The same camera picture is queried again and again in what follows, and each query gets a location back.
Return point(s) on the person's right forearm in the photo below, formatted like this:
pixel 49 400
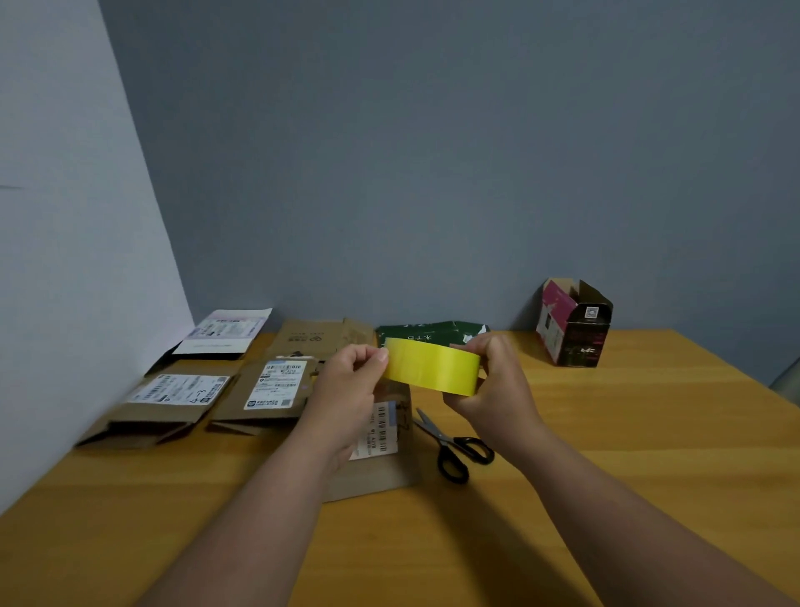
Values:
pixel 631 531

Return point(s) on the person's left forearm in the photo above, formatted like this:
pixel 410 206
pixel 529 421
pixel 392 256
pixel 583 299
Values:
pixel 244 538

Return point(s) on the pink and black carton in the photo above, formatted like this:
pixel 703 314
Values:
pixel 578 331

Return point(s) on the green box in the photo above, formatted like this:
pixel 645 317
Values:
pixel 425 331

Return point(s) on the person's right hand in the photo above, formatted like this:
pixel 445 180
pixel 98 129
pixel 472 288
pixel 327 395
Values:
pixel 506 400

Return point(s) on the yellow tape roll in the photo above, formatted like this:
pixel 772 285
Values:
pixel 431 369

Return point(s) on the person's left hand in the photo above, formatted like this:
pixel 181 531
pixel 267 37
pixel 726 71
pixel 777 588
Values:
pixel 340 406

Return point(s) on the plain brown carton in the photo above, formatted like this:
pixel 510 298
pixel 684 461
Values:
pixel 300 338

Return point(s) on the black scissors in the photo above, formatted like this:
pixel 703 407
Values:
pixel 447 441

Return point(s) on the small brown cardboard box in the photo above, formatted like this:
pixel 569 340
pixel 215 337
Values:
pixel 381 478

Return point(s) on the brown carton with label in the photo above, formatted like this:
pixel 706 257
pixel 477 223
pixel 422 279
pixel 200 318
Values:
pixel 234 409

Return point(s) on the black box white label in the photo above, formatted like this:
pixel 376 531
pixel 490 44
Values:
pixel 225 328

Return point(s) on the beige chair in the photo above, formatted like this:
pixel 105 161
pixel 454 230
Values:
pixel 789 381

